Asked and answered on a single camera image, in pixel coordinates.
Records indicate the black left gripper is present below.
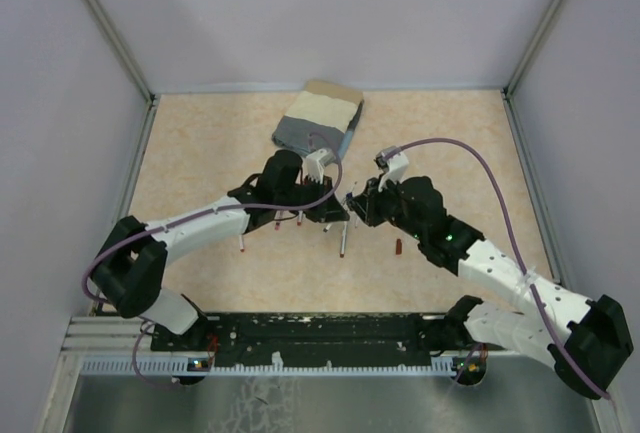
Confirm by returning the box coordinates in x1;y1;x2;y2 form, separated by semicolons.
276;173;350;223

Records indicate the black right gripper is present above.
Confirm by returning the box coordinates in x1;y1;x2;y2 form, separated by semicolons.
349;172;426;240

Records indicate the white brown-end marker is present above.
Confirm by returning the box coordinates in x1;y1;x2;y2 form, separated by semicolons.
339;222;348;259

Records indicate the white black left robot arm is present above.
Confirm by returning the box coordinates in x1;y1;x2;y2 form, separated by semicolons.
83;148;349;350

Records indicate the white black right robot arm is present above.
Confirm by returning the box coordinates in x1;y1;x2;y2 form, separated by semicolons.
347;176;634;400

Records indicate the folded grey beige cloth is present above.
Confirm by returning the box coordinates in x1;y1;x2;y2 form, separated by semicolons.
271;79;364;160

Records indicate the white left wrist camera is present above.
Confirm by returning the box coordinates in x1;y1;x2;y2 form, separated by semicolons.
303;148;334;183

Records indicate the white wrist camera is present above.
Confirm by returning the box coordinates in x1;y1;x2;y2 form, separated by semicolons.
375;146;409;192
303;148;334;183

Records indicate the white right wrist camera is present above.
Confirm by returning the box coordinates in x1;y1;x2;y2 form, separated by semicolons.
375;146;409;192

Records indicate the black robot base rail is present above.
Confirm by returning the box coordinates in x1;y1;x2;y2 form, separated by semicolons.
151;313;475;369

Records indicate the aluminium frame post right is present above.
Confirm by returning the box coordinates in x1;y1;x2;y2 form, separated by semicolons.
502;0;568;101

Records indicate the aluminium frame post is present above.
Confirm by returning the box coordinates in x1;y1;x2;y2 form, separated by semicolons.
53;0;161;104
502;0;568;101

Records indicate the aluminium frame post left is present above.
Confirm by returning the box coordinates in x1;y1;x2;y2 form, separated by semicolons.
53;0;161;104

